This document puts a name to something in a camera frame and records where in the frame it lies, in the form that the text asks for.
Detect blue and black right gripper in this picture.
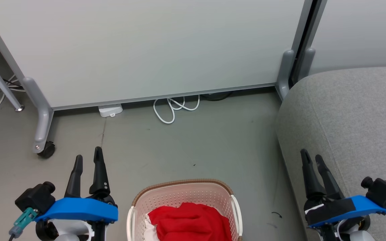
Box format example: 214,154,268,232
300,149,386,241

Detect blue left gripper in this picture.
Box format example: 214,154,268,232
34,146,119,241

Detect red shorts with white stripes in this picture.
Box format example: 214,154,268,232
145,202,233,241

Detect grey fabric sofa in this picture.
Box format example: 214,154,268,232
275,65,386,241

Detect black caster wheel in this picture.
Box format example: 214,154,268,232
38,141,56,159

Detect white power adapter box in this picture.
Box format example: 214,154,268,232
98,104,123,118

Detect beige perforated plastic laundry basket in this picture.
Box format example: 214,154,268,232
127,179,244,241

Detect left arm cable teal connector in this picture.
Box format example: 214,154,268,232
9,208,39,241

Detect white looped floor cable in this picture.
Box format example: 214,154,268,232
153,95,201,125

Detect black floor cable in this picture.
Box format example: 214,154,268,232
201,91,234,101

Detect wide white partition grey frame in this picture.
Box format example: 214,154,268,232
0,0,314,155

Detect narrow white partition grey frame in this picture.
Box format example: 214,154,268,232
290,0,386,88

